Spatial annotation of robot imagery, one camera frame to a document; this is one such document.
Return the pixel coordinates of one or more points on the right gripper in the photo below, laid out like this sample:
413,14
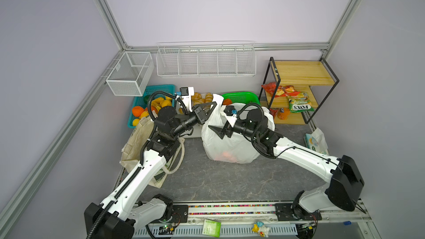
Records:
222,132

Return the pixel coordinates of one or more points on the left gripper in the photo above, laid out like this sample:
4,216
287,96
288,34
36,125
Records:
200,115

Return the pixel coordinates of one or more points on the white plastic grocery bag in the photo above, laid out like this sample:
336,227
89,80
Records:
238,145

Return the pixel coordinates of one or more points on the red toy tomato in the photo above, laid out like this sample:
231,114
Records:
227,156

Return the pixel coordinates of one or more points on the beige canvas tote bag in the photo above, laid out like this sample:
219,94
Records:
132,153

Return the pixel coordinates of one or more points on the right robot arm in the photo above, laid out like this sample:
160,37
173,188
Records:
343,181

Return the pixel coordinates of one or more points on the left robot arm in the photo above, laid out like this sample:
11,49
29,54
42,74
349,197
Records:
116,217

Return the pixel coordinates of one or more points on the white plastic tray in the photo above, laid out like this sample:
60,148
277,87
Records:
189,123

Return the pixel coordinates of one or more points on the toy croissant bread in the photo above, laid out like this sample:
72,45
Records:
196,97

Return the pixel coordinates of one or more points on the orange toy pepper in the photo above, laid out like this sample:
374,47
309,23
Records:
227,102

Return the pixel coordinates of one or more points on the green plastic basket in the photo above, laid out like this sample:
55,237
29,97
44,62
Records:
241,97

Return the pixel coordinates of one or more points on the toy banana bunch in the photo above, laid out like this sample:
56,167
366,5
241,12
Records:
159,103

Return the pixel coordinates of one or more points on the red soda can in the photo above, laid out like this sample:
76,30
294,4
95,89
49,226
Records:
274,111

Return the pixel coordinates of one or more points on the orange drink bottle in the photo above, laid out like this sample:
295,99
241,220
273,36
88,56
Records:
283,114

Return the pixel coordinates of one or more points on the toy orange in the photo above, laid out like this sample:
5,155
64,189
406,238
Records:
137,111

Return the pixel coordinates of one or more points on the yellow toy lemon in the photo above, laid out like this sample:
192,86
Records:
135,122

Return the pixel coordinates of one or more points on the red snack bag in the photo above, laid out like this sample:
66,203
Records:
280,91

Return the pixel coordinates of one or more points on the green Fox's candy bag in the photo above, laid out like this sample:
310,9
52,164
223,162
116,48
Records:
300,103

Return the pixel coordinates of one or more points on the green small box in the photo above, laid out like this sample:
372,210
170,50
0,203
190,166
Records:
211,228

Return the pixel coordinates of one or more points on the tissue pack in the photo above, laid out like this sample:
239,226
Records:
316,141

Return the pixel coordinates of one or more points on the yellow white toy figure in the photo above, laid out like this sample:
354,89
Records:
261,229

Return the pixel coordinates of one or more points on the long white wire basket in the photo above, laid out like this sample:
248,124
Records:
206,59

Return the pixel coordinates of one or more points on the small white wire basket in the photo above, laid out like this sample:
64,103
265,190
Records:
131,74

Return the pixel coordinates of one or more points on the wooden black-frame shelf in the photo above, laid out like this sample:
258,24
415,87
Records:
303,75

